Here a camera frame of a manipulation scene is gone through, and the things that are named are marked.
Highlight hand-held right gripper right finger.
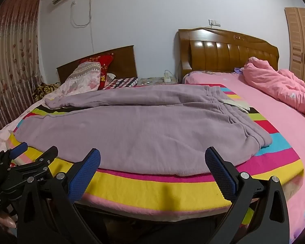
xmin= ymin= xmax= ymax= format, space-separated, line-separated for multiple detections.
xmin=205 ymin=146 xmax=290 ymax=244

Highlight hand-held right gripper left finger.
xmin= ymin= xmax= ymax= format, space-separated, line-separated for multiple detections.
xmin=16 ymin=148 xmax=105 ymax=244

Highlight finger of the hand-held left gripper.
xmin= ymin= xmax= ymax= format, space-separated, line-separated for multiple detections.
xmin=1 ymin=146 xmax=59 ymax=197
xmin=0 ymin=142 xmax=28 ymax=169

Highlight purple fleece pants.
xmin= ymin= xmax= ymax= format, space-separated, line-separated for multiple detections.
xmin=15 ymin=84 xmax=273 ymax=176

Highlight person's left hand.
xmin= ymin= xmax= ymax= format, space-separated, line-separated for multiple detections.
xmin=0 ymin=215 xmax=17 ymax=234

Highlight rainbow striped blanket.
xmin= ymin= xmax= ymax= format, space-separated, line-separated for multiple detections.
xmin=9 ymin=83 xmax=305 ymax=232

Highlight tiger print blanket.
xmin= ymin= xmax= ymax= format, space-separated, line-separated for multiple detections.
xmin=32 ymin=82 xmax=61 ymax=102

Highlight pale floral pillow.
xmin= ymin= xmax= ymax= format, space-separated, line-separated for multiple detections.
xmin=56 ymin=61 xmax=102 ymax=96

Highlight brown floral curtain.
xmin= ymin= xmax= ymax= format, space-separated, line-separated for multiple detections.
xmin=0 ymin=0 xmax=45 ymax=130

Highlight plaid cloth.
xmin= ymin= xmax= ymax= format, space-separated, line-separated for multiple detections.
xmin=103 ymin=77 xmax=138 ymax=90

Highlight pink quilt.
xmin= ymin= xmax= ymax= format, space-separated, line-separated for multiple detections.
xmin=243 ymin=57 xmax=305 ymax=127

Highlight nightstand with floral cover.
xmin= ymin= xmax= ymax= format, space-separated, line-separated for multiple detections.
xmin=137 ymin=77 xmax=178 ymax=86

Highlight red patterned pillow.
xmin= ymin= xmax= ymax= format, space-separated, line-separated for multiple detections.
xmin=81 ymin=53 xmax=115 ymax=90

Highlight glossy brown wooden headboard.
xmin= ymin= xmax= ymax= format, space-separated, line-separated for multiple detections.
xmin=178 ymin=27 xmax=280 ymax=84

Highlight dark plain wooden headboard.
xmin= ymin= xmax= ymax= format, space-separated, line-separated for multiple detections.
xmin=56 ymin=45 xmax=138 ymax=84

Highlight light wooden wardrobe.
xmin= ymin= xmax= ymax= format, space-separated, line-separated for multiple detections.
xmin=284 ymin=7 xmax=305 ymax=89

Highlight white air conditioner cable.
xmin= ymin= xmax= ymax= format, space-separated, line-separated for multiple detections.
xmin=70 ymin=1 xmax=92 ymax=27

